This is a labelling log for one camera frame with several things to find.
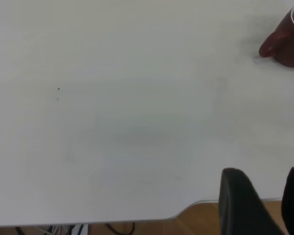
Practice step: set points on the red ceramic mug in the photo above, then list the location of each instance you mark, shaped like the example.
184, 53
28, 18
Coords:
287, 46

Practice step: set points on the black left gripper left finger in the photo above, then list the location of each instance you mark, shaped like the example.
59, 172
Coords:
242, 210

